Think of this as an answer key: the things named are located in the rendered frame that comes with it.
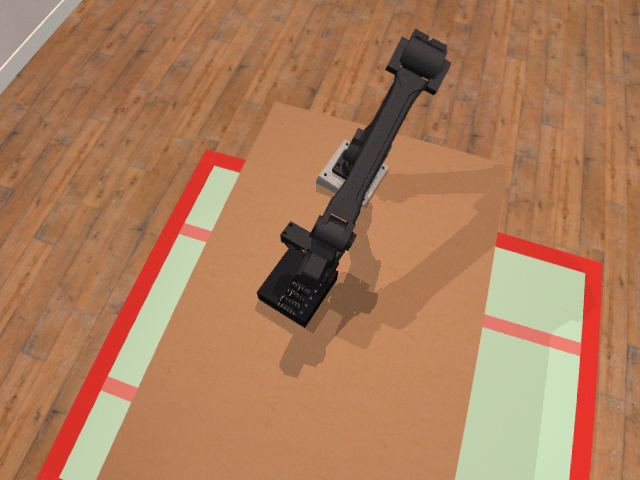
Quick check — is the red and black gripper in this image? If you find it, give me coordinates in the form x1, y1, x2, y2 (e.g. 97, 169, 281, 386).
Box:
320, 250, 345, 285

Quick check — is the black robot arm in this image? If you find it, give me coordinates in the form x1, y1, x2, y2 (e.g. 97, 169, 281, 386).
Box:
280, 29, 451, 289

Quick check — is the black lighting desk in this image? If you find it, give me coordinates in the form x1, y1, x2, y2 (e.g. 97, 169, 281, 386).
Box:
257, 248, 338, 328

